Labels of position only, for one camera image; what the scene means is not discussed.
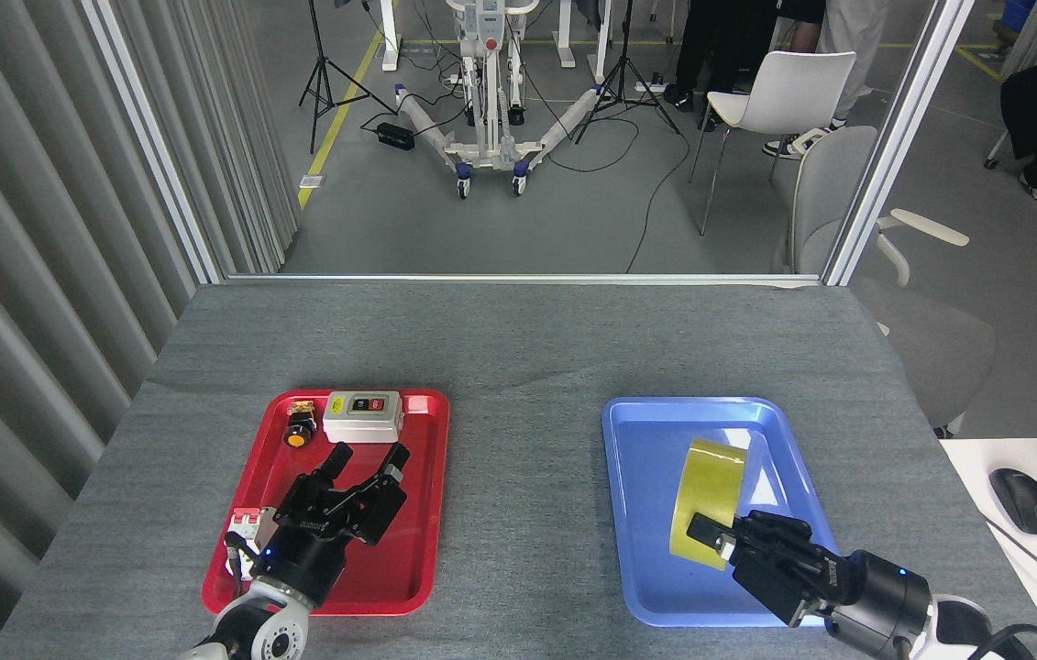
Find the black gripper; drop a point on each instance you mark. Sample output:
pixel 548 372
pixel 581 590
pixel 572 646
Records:
pixel 880 600
pixel 298 564

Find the yellow tape roll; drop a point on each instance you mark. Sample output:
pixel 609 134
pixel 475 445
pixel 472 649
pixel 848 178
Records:
pixel 706 486

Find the red plastic tray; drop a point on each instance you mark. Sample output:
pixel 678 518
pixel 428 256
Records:
pixel 422 513

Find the yellow push button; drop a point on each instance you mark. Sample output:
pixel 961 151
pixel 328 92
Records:
pixel 300 433

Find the white circuit breaker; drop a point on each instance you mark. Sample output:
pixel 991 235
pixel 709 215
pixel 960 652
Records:
pixel 245 521

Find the blue plastic tray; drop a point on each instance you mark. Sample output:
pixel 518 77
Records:
pixel 646 495

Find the white desk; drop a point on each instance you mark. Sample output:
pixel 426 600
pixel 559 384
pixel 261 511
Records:
pixel 976 467

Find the black computer mouse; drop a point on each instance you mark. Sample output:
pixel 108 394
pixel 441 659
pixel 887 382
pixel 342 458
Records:
pixel 1022 500

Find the grey floor plate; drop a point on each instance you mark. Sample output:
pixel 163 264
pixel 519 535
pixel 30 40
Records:
pixel 313 182

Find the black power adapter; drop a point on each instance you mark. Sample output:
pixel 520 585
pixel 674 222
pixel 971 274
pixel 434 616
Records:
pixel 395 137

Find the grey office chair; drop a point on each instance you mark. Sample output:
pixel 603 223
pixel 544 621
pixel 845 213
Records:
pixel 834 183

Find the white stand on wheels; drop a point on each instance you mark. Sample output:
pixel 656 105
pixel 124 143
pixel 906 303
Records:
pixel 484 137

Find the black tripod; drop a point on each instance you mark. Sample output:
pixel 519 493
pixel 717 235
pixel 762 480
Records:
pixel 325 73
pixel 625 69

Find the white desk leg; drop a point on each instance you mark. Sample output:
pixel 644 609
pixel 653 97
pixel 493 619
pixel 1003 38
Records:
pixel 390 46
pixel 566 37
pixel 605 37

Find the white plastic chair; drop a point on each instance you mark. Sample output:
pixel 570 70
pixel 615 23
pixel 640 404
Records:
pixel 793 87

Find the white power strip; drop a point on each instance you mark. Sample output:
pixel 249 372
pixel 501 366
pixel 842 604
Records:
pixel 652 88

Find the blue bin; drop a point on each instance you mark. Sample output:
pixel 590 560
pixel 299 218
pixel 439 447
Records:
pixel 1020 16

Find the grey switch box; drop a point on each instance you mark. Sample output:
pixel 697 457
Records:
pixel 362 417

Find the silver frame rail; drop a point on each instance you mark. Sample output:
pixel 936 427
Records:
pixel 518 278

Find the silver frame post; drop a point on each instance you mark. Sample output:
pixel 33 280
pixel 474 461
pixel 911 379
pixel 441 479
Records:
pixel 899 137
pixel 151 137

